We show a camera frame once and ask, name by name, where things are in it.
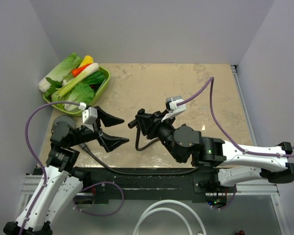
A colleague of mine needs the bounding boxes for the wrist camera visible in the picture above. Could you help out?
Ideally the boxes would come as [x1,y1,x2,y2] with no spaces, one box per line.
[78,102,98,131]
[161,95,186,122]

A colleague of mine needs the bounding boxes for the dark green vegetable toy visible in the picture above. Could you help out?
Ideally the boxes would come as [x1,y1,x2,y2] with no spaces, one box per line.
[82,71,105,86]

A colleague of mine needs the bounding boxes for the grey shower head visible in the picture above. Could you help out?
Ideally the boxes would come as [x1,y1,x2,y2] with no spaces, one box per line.
[52,115,76,128]

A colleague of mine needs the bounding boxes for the black shower hose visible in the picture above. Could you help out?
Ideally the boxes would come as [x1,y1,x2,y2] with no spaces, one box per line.
[79,124,199,176]

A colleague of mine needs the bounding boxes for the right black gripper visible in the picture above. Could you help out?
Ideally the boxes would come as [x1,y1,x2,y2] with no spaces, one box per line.
[137,108,184,162]

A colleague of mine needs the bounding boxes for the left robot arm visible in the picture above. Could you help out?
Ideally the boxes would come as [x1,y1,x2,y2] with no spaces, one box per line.
[3,103,129,235]

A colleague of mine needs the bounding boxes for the yellow pepper toy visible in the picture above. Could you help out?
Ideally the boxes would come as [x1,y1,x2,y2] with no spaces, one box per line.
[78,55,94,68]

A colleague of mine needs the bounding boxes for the napa cabbage toy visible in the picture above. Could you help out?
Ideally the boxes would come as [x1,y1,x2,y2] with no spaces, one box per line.
[38,53,82,93]

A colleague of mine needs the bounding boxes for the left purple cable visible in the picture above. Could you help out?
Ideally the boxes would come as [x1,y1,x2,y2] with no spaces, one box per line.
[18,101,125,235]

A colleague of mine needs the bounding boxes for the white leek toy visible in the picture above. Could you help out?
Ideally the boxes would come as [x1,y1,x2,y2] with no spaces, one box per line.
[55,63,99,97]

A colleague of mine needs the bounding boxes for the red small object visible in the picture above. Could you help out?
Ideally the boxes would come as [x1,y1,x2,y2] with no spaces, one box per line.
[235,230,245,235]

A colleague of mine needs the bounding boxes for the green plastic tray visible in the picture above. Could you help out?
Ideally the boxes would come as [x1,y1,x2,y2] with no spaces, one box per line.
[42,66,111,118]

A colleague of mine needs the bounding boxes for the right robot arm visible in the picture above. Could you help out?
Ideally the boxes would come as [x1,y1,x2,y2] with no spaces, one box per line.
[128,108,294,192]

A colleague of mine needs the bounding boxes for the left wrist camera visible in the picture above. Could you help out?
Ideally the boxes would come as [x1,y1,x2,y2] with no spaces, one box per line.
[78,102,98,131]

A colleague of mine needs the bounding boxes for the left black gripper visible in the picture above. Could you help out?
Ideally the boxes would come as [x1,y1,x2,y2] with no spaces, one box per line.
[68,106,129,151]

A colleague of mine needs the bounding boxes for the green lettuce toy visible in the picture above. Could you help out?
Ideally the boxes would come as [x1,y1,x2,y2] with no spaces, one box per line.
[51,82,95,104]

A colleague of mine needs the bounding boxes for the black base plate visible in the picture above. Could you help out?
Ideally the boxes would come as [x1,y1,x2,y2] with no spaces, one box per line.
[70,167,236,204]

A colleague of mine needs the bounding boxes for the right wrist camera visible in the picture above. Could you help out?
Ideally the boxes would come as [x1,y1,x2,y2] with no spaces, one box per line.
[161,95,186,122]

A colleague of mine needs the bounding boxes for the orange carrot toy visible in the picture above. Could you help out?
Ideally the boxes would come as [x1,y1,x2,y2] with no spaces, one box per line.
[71,64,90,77]

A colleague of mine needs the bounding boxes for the black angle valve fitting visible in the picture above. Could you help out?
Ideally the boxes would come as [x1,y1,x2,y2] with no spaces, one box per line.
[128,119,140,129]

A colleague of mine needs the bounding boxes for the white hose loop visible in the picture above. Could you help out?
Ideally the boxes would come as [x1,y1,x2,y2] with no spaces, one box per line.
[132,200,207,235]

